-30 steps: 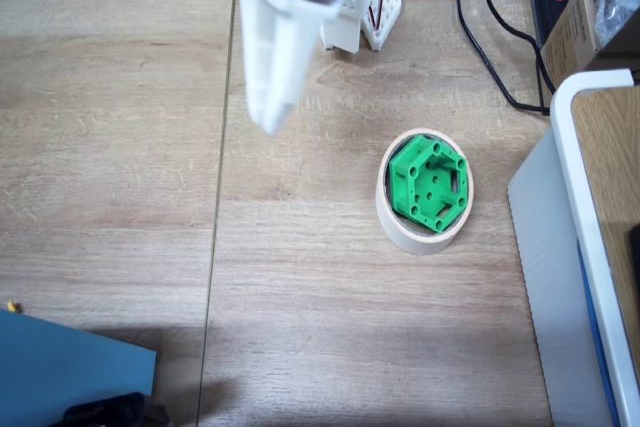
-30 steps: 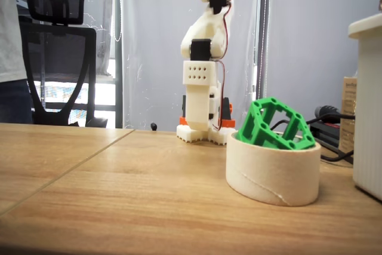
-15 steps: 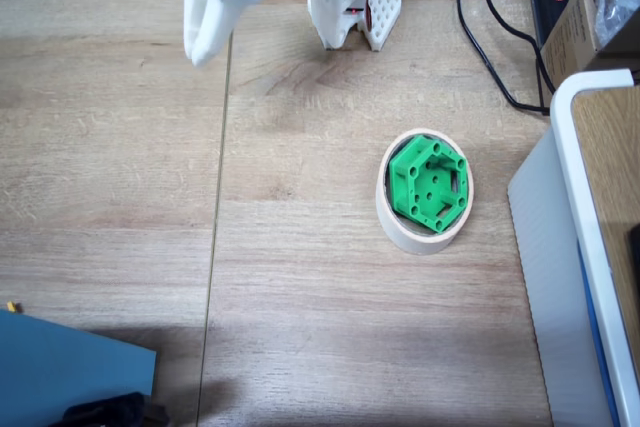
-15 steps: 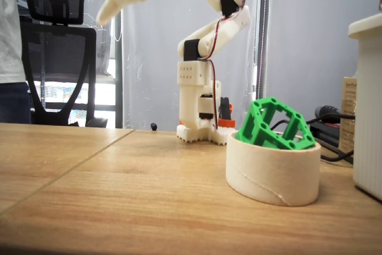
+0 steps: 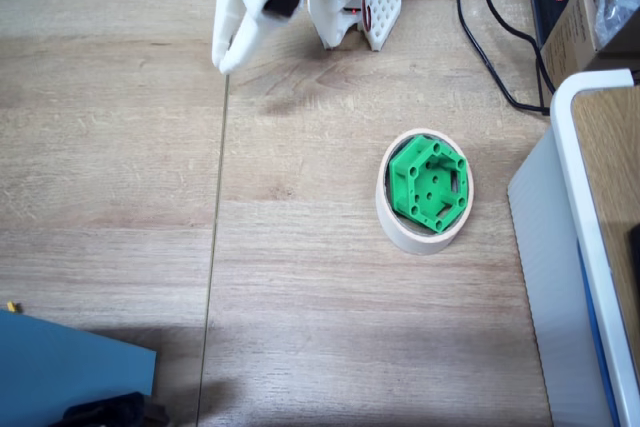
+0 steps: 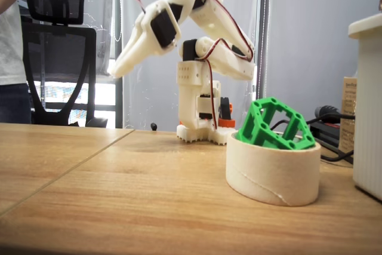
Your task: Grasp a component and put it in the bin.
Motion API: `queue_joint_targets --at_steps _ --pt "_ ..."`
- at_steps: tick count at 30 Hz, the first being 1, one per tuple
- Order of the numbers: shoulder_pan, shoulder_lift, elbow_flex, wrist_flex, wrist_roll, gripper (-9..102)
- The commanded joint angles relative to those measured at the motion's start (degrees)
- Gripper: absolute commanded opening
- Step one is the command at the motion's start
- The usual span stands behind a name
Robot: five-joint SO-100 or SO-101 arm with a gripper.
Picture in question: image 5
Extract black cable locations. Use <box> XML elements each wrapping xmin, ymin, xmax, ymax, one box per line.
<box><xmin>449</xmin><ymin>0</ymin><xmax>552</xmax><ymax>116</ymax></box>
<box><xmin>433</xmin><ymin>0</ymin><xmax>556</xmax><ymax>96</ymax></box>

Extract green hexagonal printed component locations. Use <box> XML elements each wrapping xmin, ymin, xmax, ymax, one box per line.
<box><xmin>388</xmin><ymin>135</ymin><xmax>469</xmax><ymax>236</ymax></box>

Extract brown cardboard box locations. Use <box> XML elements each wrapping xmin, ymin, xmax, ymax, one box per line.
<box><xmin>539</xmin><ymin>0</ymin><xmax>640</xmax><ymax>94</ymax></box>

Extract black device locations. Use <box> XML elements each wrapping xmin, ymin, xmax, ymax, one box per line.
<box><xmin>62</xmin><ymin>390</ymin><xmax>170</xmax><ymax>427</ymax></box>

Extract blue-grey board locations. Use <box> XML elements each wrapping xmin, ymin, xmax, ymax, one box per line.
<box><xmin>0</xmin><ymin>309</ymin><xmax>158</xmax><ymax>427</ymax></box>

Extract beige masking tape roll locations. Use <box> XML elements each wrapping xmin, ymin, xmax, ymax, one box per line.
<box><xmin>374</xmin><ymin>127</ymin><xmax>475</xmax><ymax>257</ymax></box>

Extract white ribbed container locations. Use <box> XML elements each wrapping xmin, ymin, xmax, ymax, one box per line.
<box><xmin>507</xmin><ymin>68</ymin><xmax>640</xmax><ymax>427</ymax></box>

